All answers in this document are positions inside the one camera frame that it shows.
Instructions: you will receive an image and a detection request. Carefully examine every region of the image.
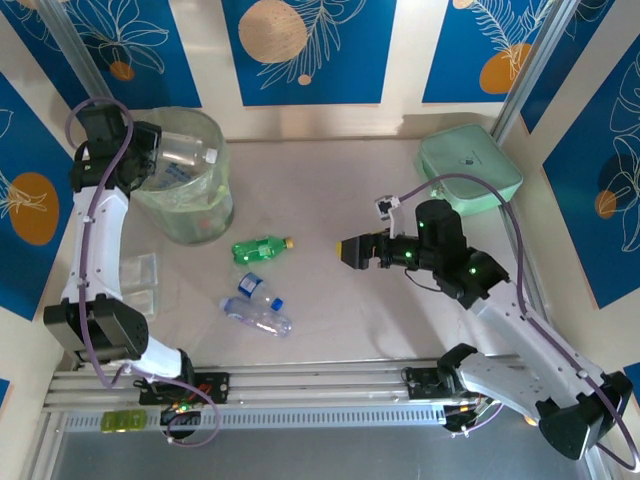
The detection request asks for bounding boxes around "long clear bottle white cap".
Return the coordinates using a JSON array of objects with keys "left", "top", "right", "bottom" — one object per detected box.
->
[{"left": 158, "top": 130, "right": 221, "bottom": 169}]

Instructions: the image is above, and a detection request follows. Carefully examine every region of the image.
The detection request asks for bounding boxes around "green bottle yellow cap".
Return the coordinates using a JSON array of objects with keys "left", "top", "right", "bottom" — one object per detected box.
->
[{"left": 230, "top": 234, "right": 295, "bottom": 265}]

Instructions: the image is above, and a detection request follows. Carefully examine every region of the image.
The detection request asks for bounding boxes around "crushed clear bottle blue label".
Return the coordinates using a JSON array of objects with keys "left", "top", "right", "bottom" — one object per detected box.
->
[{"left": 234, "top": 271, "right": 286, "bottom": 310}]

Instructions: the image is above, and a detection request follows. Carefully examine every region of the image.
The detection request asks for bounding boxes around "clear bottle light blue label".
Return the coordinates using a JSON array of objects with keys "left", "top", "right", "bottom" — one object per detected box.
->
[{"left": 219, "top": 294, "right": 294, "bottom": 339}]

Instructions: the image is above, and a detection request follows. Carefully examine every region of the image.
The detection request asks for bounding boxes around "clear bin with green liner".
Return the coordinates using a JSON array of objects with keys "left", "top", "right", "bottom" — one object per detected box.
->
[
  {"left": 127, "top": 106, "right": 235, "bottom": 246},
  {"left": 130, "top": 107, "right": 235, "bottom": 236}
]

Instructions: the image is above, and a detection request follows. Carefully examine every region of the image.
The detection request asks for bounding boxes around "mint green zip case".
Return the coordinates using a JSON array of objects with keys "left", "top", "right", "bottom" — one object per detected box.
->
[{"left": 413, "top": 123, "right": 525, "bottom": 217}]

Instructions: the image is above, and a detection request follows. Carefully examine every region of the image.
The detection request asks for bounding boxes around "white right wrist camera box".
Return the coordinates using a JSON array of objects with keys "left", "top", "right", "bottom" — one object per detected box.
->
[{"left": 373, "top": 195, "right": 404, "bottom": 237}]

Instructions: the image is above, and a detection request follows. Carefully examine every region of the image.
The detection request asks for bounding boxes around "aluminium frame post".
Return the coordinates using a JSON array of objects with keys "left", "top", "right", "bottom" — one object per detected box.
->
[
  {"left": 37, "top": 0, "right": 124, "bottom": 119},
  {"left": 489, "top": 0, "right": 584, "bottom": 144}
]

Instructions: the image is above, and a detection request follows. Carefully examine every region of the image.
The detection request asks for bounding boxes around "aluminium front frame rail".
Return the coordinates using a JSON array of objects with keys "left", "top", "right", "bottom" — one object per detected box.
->
[{"left": 47, "top": 355, "right": 544, "bottom": 416}]

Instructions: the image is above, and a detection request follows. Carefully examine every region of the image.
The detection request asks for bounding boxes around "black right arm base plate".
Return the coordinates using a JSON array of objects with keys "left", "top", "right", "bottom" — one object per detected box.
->
[{"left": 403, "top": 367, "right": 444, "bottom": 401}]

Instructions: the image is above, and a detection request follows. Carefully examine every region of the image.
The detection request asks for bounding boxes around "grey slotted cable duct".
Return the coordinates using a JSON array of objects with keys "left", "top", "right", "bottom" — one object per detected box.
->
[{"left": 62, "top": 403, "right": 447, "bottom": 434}]

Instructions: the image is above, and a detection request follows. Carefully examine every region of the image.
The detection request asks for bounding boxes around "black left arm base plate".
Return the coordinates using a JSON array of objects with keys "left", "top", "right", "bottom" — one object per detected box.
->
[{"left": 138, "top": 372, "right": 232, "bottom": 407}]

